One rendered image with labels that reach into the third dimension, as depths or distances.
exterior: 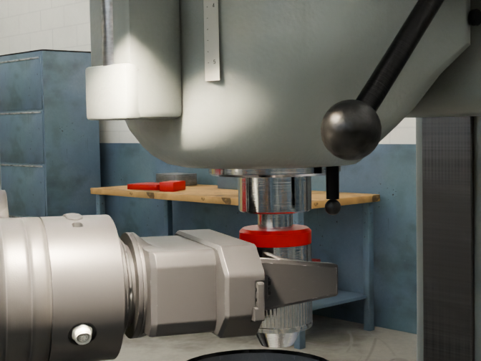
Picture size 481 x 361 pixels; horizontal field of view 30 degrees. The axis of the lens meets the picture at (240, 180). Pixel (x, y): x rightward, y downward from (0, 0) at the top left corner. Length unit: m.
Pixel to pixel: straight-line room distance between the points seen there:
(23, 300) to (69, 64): 7.45
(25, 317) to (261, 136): 0.16
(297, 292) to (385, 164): 5.30
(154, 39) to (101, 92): 0.04
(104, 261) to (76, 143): 7.43
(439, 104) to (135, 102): 0.23
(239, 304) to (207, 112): 0.11
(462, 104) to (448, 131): 0.32
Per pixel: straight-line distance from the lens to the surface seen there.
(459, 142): 0.93
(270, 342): 0.59
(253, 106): 0.49
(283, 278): 0.56
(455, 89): 0.62
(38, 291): 0.51
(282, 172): 0.54
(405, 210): 5.78
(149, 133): 0.54
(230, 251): 0.53
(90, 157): 8.02
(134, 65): 0.49
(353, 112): 0.43
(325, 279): 0.57
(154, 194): 6.30
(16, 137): 8.18
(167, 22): 0.50
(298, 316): 0.58
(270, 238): 0.56
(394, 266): 5.88
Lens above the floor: 1.34
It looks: 4 degrees down
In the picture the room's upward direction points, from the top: 1 degrees counter-clockwise
